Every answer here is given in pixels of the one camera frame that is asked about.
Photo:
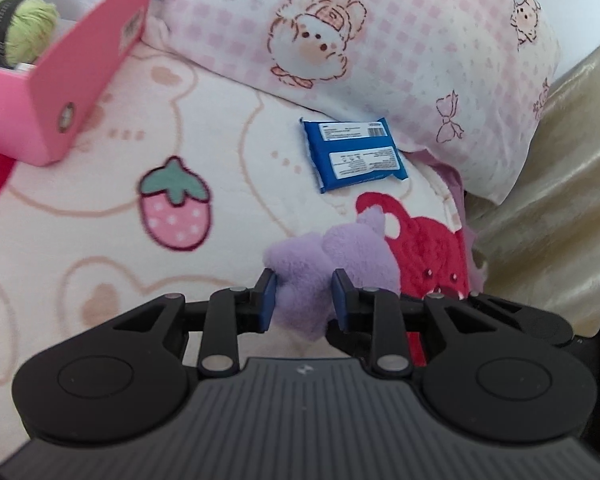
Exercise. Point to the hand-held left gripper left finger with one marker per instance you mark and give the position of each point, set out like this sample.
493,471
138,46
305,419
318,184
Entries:
267,302

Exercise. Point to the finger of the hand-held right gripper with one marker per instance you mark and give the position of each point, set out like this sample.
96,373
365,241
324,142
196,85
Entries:
345,342
477,297

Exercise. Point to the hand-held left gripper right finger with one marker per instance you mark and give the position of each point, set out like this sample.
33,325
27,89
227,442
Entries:
341,305

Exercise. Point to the purple plush toy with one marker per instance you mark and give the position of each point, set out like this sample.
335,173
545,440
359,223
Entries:
350,255

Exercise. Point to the blue wet wipes packet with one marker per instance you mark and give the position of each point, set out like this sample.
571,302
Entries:
355,155

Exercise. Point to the pink cardboard box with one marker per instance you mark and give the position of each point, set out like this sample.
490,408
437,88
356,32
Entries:
90,60

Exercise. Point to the green yarn ball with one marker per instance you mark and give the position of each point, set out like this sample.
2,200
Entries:
25,25

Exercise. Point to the beige satin cloth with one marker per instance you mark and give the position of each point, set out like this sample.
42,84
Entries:
555,210

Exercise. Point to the bear print blanket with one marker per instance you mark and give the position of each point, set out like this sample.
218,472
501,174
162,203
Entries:
80,210

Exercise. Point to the pink checked pillow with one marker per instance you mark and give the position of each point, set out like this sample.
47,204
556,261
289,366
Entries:
405,35

